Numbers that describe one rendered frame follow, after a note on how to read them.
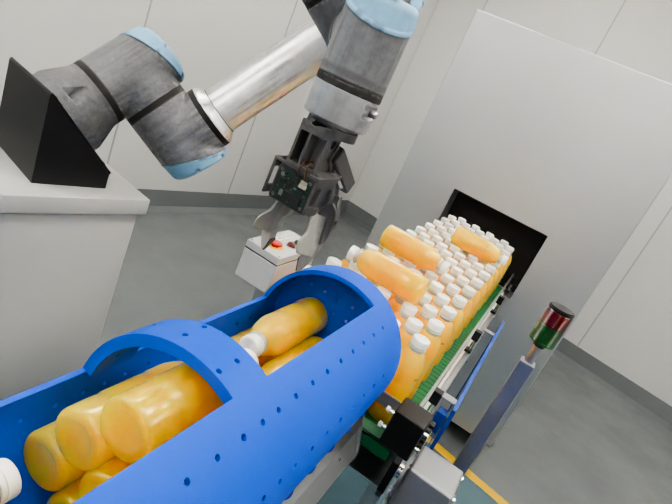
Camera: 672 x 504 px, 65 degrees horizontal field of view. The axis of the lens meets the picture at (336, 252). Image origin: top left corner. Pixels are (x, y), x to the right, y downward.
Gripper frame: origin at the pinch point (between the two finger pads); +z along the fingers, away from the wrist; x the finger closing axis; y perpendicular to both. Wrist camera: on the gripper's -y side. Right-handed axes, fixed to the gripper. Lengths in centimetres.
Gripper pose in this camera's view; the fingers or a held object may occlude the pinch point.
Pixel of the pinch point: (285, 252)
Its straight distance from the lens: 77.8
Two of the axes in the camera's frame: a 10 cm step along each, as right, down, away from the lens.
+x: 8.1, 5.0, -3.1
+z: -4.0, 8.6, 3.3
